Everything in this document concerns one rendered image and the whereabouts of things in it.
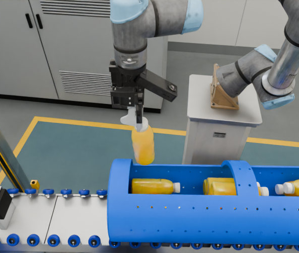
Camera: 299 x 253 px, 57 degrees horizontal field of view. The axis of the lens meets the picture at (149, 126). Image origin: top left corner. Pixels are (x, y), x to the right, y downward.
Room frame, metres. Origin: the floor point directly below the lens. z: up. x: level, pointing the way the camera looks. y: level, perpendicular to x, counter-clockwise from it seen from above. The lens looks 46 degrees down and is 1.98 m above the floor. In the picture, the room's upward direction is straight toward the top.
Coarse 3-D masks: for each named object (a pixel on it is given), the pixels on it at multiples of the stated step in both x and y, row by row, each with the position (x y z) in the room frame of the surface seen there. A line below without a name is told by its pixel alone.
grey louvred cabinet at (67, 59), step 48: (0, 0) 2.26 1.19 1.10; (48, 0) 2.20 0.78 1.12; (96, 0) 2.15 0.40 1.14; (0, 48) 2.28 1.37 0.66; (48, 48) 2.22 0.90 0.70; (96, 48) 2.16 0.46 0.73; (0, 96) 2.36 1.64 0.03; (48, 96) 2.24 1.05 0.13; (96, 96) 2.17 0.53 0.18; (144, 96) 2.10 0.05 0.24
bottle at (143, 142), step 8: (136, 136) 0.54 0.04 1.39; (144, 136) 0.54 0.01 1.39; (152, 136) 0.55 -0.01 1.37; (136, 144) 0.54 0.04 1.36; (144, 144) 0.53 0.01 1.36; (152, 144) 0.55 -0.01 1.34; (136, 152) 0.54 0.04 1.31; (144, 152) 0.54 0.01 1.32; (152, 152) 0.55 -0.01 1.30; (136, 160) 0.55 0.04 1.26; (144, 160) 0.54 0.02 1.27; (152, 160) 0.55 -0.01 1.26
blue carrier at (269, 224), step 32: (128, 160) 0.59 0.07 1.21; (128, 192) 0.59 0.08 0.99; (192, 192) 0.59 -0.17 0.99; (256, 192) 0.45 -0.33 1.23; (128, 224) 0.38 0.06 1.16; (160, 224) 0.38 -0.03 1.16; (192, 224) 0.38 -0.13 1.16; (224, 224) 0.38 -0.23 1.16; (256, 224) 0.38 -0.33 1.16; (288, 224) 0.38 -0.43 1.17
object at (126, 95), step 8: (112, 64) 0.56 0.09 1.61; (144, 64) 0.55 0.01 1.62; (112, 72) 0.56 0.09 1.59; (120, 72) 0.53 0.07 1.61; (128, 72) 0.52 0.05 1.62; (136, 72) 0.53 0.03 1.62; (112, 80) 0.56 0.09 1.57; (120, 80) 0.54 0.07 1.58; (128, 80) 0.55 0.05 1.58; (112, 88) 0.55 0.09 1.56; (120, 88) 0.54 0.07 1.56; (128, 88) 0.54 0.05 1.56; (136, 88) 0.54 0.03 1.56; (112, 96) 0.54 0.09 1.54; (120, 96) 0.53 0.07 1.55; (128, 96) 0.53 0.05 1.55; (136, 96) 0.53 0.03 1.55; (112, 104) 0.53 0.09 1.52; (120, 104) 0.53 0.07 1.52; (128, 104) 0.53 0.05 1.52; (136, 104) 0.53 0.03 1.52
